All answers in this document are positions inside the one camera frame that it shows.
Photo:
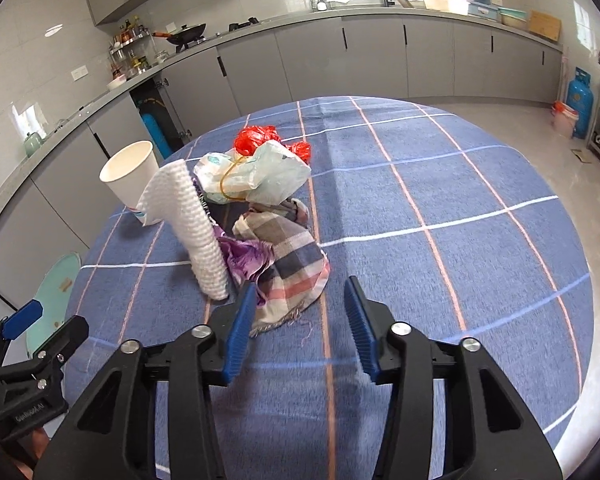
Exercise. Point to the pale translucent plastic bag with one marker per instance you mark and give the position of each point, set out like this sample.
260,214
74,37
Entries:
270,175

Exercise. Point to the white bowl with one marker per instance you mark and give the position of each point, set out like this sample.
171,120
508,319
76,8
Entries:
116,82

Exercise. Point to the purple foil wrapper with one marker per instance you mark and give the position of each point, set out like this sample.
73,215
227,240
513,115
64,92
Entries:
245,260

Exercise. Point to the yellow rubber band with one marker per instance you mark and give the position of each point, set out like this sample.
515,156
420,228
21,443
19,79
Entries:
222,185

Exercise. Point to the white paper cup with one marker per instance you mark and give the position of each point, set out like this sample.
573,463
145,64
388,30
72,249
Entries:
125,175

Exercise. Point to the teal plastic basin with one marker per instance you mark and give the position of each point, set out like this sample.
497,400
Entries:
512,17

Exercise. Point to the metal corner spice rack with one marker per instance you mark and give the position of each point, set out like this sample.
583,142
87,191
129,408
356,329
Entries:
130,46

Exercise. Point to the group of seasoning bottles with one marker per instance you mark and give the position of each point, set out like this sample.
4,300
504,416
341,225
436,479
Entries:
127,35

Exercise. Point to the wooden cutting board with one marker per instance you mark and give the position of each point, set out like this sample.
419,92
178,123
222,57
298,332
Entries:
545,26

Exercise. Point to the black wok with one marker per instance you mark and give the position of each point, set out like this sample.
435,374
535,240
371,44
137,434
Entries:
187,34

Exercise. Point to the blue water filter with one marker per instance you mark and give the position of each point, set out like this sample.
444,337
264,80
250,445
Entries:
155,135

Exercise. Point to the white foam net sleeve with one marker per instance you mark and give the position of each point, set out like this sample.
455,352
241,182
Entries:
200,240

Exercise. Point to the cardboard piece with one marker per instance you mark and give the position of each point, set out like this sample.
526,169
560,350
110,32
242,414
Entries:
582,156

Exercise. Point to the person's left forearm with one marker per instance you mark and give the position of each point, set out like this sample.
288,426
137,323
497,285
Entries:
40,444

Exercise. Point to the blue gas cylinder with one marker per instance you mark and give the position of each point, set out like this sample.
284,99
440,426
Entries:
580,105

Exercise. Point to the gas stove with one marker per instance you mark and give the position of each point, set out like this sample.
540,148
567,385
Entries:
242,24

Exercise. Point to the white plastic basin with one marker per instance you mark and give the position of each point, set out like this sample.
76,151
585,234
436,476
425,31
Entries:
445,6

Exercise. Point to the blue plaid tablecloth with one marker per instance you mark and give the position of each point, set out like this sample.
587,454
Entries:
455,260

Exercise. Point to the white red bucket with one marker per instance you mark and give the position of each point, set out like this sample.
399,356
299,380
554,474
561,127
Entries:
565,120

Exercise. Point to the grey kitchen base cabinets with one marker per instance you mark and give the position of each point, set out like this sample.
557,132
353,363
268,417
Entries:
370,60

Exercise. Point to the plaid cloth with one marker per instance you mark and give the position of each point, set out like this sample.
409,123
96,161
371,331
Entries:
285,265

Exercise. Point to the grey stone countertop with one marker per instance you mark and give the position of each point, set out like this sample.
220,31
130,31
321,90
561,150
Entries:
290,17

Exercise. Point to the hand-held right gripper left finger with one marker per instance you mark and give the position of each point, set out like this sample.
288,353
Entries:
240,340

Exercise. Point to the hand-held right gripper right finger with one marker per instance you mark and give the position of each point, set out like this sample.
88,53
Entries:
362,330

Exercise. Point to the pale green kettle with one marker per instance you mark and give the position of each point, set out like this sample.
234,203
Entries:
34,145

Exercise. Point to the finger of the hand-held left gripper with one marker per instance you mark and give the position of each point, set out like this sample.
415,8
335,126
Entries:
62,340
25,317

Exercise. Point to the small glass jar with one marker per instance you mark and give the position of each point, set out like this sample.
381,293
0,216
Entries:
162,55

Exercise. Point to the blue dish box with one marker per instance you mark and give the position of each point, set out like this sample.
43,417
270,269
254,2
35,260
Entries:
480,5

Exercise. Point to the red plastic bag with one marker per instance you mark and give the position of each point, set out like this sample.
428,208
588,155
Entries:
250,140

